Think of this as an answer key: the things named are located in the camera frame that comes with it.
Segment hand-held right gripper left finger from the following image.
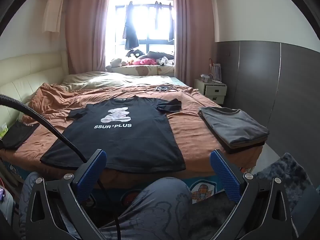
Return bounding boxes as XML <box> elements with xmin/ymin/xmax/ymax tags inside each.
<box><xmin>24</xmin><ymin>149</ymin><xmax>108</xmax><ymax>240</ymax></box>

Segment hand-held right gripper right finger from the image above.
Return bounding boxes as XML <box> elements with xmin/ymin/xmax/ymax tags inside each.
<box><xmin>209</xmin><ymin>149</ymin><xmax>294</xmax><ymax>240</ymax></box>

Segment black printed t-shirt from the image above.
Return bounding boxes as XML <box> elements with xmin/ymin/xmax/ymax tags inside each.
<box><xmin>40</xmin><ymin>95</ymin><xmax>187</xmax><ymax>173</ymax></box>

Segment stack of folded grey clothes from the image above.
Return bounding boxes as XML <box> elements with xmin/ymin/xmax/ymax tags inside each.
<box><xmin>198</xmin><ymin>107</ymin><xmax>270</xmax><ymax>154</ymax></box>

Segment folded black clothes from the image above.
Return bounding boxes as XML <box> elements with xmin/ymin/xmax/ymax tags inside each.
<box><xmin>1</xmin><ymin>121</ymin><xmax>40</xmax><ymax>150</ymax></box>

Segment cartoon printed bed sheet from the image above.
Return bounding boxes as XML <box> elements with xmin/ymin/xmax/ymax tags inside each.
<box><xmin>0</xmin><ymin>155</ymin><xmax>253</xmax><ymax>205</ymax></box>

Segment orange blanket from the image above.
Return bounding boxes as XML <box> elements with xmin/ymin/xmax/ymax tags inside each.
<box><xmin>0</xmin><ymin>82</ymin><xmax>265</xmax><ymax>180</ymax></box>

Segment grey fluffy rug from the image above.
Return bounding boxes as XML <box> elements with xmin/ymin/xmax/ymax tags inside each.
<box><xmin>255</xmin><ymin>152</ymin><xmax>318</xmax><ymax>205</ymax></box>

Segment person's grey patterned pants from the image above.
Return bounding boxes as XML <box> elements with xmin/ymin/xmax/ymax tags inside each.
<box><xmin>19</xmin><ymin>171</ymin><xmax>193</xmax><ymax>240</ymax></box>

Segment white nightstand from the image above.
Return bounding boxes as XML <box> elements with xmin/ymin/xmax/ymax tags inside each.
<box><xmin>194</xmin><ymin>79</ymin><xmax>227</xmax><ymax>104</ymax></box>

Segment beige quilt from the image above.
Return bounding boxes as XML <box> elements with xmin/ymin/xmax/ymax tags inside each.
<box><xmin>60</xmin><ymin>71</ymin><xmax>175</xmax><ymax>92</ymax></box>

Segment grey wardrobe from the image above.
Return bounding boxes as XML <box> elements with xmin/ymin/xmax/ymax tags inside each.
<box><xmin>215</xmin><ymin>40</ymin><xmax>320</xmax><ymax>180</ymax></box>

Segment striped paper bag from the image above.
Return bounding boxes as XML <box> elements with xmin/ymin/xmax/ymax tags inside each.
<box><xmin>209</xmin><ymin>59</ymin><xmax>222</xmax><ymax>82</ymax></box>

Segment cream leather headboard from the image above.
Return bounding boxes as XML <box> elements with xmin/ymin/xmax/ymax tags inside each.
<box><xmin>0</xmin><ymin>50</ymin><xmax>68</xmax><ymax>130</ymax></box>

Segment red cloth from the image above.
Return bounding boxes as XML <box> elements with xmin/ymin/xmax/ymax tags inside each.
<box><xmin>132</xmin><ymin>58</ymin><xmax>157</xmax><ymax>66</ymax></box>

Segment black and white plush toy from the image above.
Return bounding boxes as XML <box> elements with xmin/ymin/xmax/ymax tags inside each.
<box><xmin>126</xmin><ymin>49</ymin><xmax>144</xmax><ymax>58</ymax></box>

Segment grey pillow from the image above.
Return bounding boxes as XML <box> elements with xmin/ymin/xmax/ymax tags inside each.
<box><xmin>147</xmin><ymin>51</ymin><xmax>174</xmax><ymax>60</ymax></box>

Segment pink curtain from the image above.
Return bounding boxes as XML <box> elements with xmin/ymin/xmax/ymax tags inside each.
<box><xmin>65</xmin><ymin>0</ymin><xmax>112</xmax><ymax>74</ymax></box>
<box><xmin>172</xmin><ymin>0</ymin><xmax>217</xmax><ymax>87</ymax></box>

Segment dark hanging garment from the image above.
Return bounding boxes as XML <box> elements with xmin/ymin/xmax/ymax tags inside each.
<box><xmin>124</xmin><ymin>1</ymin><xmax>139</xmax><ymax>50</ymax></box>

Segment window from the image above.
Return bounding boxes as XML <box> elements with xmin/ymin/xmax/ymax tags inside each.
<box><xmin>110</xmin><ymin>0</ymin><xmax>174</xmax><ymax>55</ymax></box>

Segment cream cloth cover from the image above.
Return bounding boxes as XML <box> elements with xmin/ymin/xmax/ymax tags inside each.
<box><xmin>42</xmin><ymin>0</ymin><xmax>65</xmax><ymax>33</ymax></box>

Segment black braided cable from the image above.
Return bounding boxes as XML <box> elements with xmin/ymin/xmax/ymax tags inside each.
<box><xmin>0</xmin><ymin>94</ymin><xmax>120</xmax><ymax>230</ymax></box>

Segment thin black cable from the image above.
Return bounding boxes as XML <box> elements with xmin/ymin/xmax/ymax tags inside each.
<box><xmin>145</xmin><ymin>85</ymin><xmax>185</xmax><ymax>93</ymax></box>

